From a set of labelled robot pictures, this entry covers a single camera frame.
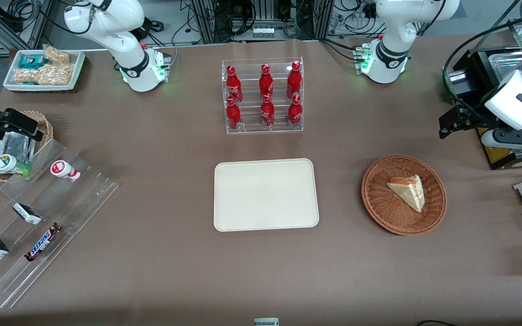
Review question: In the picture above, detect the steel food pan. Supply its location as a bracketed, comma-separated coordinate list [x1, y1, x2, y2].
[488, 51, 522, 78]

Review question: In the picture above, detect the large rice cracker pack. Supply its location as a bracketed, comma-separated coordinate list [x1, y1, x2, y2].
[36, 63, 75, 86]

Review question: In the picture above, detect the round brown wicker basket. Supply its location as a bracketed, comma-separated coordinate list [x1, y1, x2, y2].
[361, 154, 448, 236]

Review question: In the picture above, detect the clear acrylic tiered display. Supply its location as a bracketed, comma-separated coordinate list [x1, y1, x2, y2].
[0, 138, 120, 309]

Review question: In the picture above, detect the triangular sandwich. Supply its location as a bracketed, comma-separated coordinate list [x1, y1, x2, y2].
[386, 174, 425, 214]

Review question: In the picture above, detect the aluminium equipment rack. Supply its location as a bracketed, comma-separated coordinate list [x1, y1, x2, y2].
[190, 0, 335, 44]

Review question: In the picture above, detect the red label yogurt bottle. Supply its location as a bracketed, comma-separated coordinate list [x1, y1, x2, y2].
[50, 159, 82, 183]

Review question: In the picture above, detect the red cola bottle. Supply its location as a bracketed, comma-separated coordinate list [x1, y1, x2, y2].
[286, 61, 303, 99]
[226, 65, 244, 104]
[287, 95, 303, 127]
[259, 64, 274, 98]
[226, 96, 242, 131]
[260, 94, 276, 128]

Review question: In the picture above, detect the green label yogurt bottle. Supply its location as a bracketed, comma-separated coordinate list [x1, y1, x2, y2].
[0, 153, 32, 177]

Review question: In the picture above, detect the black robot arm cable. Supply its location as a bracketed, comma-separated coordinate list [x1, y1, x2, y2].
[441, 17, 522, 125]

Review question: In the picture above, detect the small rice cracker pack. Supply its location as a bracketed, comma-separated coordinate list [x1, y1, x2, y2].
[43, 45, 71, 65]
[13, 68, 39, 85]

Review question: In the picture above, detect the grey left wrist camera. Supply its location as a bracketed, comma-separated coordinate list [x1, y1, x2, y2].
[481, 128, 522, 151]

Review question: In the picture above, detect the beige plastic tray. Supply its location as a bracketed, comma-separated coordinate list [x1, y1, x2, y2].
[214, 158, 320, 233]

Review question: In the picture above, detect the tan wicker basket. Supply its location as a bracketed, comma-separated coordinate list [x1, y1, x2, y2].
[0, 110, 54, 182]

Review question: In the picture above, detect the white rectangular snack tray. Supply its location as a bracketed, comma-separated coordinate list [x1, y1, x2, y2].
[3, 48, 86, 93]

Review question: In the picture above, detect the teal snack packet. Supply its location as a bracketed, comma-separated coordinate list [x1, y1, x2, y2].
[18, 54, 48, 70]

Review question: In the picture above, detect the snickers chocolate bar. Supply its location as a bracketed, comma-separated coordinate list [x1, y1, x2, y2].
[24, 222, 63, 262]

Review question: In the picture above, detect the black food warmer machine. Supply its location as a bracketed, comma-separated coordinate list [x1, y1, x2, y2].
[441, 20, 522, 171]

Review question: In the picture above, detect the clear acrylic bottle rack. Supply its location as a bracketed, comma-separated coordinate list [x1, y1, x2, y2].
[221, 57, 304, 134]

